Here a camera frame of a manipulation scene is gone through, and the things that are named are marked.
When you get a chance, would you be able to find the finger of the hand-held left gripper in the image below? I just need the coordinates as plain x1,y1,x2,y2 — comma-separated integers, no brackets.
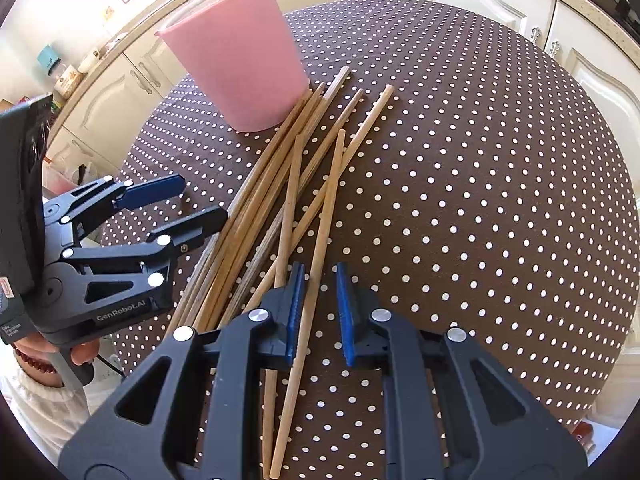
44,175,186,241
61,207,229,312

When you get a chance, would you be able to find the person's left forearm white sleeve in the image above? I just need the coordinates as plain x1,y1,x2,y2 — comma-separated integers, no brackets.
0,347,93,461

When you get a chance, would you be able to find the person's left hand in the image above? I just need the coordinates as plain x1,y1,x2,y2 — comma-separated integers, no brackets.
69,338,103,367

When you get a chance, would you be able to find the brown polka dot tablecloth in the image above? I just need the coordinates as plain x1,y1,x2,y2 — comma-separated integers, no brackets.
97,0,631,480

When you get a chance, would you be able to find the red bead bracelet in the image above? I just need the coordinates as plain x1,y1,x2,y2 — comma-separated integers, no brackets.
11,346,57,376

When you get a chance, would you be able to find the pink cup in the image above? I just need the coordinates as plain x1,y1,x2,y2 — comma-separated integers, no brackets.
156,0,312,133

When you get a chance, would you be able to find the pile of wooden chopsticks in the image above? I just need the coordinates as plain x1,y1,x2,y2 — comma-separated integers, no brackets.
167,66,396,480

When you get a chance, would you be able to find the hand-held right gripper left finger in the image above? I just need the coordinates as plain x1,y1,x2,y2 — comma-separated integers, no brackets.
57,261,306,480

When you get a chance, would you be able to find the small food jar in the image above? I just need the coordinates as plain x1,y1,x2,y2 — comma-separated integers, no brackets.
52,67,83,96

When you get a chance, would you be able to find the small white cup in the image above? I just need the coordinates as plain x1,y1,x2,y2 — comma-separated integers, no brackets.
77,47,101,73

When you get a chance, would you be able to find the teal box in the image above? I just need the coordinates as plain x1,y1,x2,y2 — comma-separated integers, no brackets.
36,44,62,73

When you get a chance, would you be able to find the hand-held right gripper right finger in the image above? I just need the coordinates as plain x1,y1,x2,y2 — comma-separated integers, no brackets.
335,261,589,480

